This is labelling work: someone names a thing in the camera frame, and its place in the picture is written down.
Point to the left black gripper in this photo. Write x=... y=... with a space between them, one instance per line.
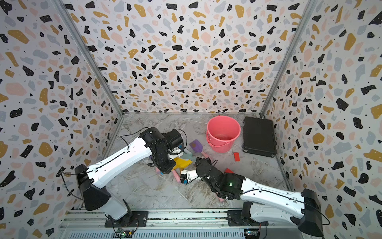
x=166 y=170

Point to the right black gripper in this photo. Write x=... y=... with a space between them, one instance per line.
x=200 y=163

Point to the yellow trowel blue handle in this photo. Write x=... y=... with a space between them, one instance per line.
x=181 y=163

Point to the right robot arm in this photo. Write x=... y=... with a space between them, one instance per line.
x=302 y=209

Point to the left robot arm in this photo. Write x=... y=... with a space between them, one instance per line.
x=92 y=180

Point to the red block near bucket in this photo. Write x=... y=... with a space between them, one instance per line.
x=236 y=156

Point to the light blue trowel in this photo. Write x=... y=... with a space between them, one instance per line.
x=187 y=156

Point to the pink plastic bucket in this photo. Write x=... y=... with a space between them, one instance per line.
x=222 y=131

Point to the red block front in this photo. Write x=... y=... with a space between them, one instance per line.
x=229 y=171

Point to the black case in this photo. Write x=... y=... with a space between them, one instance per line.
x=259 y=137

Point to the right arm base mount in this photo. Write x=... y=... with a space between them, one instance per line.
x=244 y=219

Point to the purple trowel pink handle back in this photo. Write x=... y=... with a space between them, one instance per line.
x=198 y=147

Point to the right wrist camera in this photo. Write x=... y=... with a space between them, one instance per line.
x=188 y=176

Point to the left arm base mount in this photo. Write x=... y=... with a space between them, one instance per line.
x=134 y=219

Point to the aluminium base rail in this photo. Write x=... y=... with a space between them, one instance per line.
x=174 y=224

